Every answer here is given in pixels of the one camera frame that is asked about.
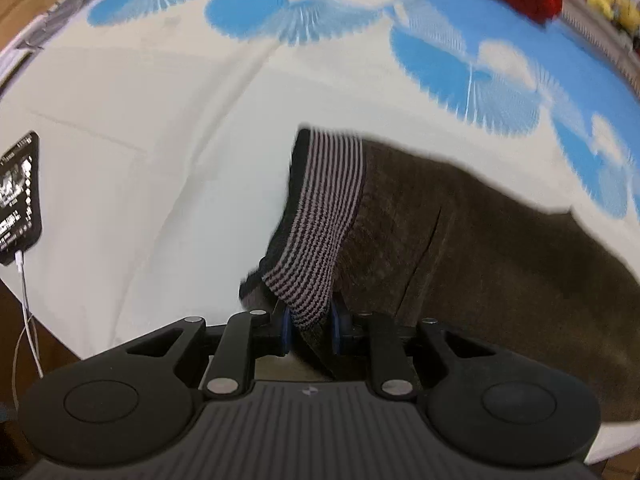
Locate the blue and white bed sheet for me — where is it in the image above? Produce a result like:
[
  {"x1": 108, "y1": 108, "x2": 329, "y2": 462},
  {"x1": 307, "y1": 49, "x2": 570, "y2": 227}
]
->
[{"x1": 0, "y1": 0, "x2": 640, "y2": 466}]

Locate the white charging cable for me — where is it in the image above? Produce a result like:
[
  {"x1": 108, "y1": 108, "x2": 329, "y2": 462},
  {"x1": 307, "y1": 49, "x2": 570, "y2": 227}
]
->
[{"x1": 11, "y1": 251, "x2": 46, "y2": 411}]

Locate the dark olive corduroy sweater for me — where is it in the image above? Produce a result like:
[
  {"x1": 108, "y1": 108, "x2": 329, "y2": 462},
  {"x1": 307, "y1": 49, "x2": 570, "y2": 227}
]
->
[{"x1": 239, "y1": 128, "x2": 640, "y2": 423}]

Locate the black smartphone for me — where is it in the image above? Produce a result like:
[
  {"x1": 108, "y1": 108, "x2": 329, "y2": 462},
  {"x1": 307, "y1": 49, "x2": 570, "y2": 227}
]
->
[{"x1": 0, "y1": 131, "x2": 44, "y2": 267}]

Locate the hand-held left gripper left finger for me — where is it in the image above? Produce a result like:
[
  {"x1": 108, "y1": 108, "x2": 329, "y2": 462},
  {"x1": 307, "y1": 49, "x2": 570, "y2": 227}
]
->
[{"x1": 125, "y1": 308, "x2": 292, "y2": 401}]

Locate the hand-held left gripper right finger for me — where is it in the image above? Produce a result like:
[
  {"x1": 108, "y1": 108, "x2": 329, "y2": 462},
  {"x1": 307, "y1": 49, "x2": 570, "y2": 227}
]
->
[{"x1": 330, "y1": 294, "x2": 482, "y2": 401}]

